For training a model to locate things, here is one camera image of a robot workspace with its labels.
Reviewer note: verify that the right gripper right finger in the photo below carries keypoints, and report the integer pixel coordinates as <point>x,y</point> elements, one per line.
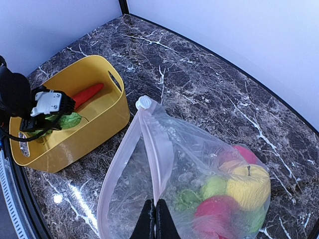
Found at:
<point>165,227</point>

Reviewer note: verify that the green toy lettuce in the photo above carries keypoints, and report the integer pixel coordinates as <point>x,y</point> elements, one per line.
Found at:
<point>255,219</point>

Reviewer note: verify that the yellow toy lemon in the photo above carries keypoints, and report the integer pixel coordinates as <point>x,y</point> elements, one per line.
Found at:
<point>249,186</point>

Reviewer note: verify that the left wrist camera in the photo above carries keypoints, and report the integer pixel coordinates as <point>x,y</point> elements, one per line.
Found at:
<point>15,93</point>

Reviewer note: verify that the clear zip top bag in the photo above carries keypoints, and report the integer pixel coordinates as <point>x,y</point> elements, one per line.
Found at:
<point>161,157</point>

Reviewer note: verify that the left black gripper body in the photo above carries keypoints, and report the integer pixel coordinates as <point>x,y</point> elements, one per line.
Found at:
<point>34,126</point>

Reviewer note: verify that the left black frame post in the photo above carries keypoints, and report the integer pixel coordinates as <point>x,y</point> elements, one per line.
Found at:
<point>124,6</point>

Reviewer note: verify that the red toy tomato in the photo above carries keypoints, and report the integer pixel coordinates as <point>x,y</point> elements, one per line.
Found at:
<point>214,217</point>

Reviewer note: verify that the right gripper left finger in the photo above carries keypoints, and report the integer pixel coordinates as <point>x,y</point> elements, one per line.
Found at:
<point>145,226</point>

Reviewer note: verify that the yellow plastic basket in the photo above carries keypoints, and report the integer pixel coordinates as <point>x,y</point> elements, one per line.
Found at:
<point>94,122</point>

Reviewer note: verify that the red toy apple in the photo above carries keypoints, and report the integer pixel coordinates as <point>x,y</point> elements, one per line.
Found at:
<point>242,150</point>

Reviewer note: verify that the orange toy carrot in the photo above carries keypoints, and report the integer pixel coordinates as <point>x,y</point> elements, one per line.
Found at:
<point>86,94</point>

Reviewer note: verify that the black front rail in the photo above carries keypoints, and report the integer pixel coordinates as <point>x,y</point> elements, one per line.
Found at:
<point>29,204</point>

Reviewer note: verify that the green toy cabbage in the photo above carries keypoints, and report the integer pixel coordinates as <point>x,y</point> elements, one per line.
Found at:
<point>214,186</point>

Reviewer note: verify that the white slotted cable duct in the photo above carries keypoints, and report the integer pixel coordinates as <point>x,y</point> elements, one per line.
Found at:
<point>12,201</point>

